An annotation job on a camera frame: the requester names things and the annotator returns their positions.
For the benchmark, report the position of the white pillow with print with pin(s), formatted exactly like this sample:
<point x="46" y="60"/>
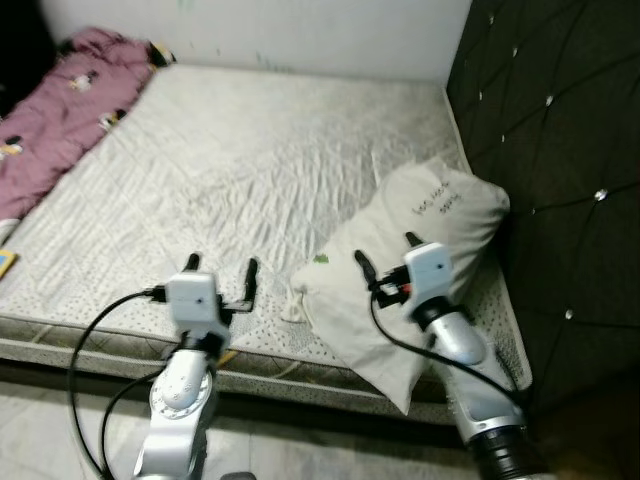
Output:
<point x="440" y="205"/>

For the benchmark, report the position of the yellow blue children's book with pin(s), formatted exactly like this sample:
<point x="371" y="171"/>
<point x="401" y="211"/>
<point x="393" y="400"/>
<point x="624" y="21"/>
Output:
<point x="7" y="265"/>

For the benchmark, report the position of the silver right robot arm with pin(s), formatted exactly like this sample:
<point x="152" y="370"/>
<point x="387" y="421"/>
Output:
<point x="460" y="345"/>

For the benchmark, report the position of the quilted white mattress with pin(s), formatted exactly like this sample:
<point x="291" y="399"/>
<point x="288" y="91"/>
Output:
<point x="250" y="150"/>

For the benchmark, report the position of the silver left robot leg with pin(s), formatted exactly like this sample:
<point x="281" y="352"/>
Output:
<point x="238" y="476"/>

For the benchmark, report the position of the dark tufted headboard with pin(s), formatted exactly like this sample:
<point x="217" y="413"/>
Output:
<point x="560" y="120"/>

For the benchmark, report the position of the pink cartoon print blanket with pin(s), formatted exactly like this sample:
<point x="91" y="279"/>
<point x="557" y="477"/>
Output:
<point x="60" y="120"/>

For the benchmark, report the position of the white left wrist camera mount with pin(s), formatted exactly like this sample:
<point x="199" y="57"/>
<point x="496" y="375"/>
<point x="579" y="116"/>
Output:
<point x="195" y="300"/>

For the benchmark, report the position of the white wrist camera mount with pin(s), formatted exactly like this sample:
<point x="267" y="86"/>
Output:
<point x="195" y="300"/>
<point x="430" y="272"/>

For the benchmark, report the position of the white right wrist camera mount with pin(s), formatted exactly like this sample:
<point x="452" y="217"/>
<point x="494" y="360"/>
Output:
<point x="430" y="272"/>

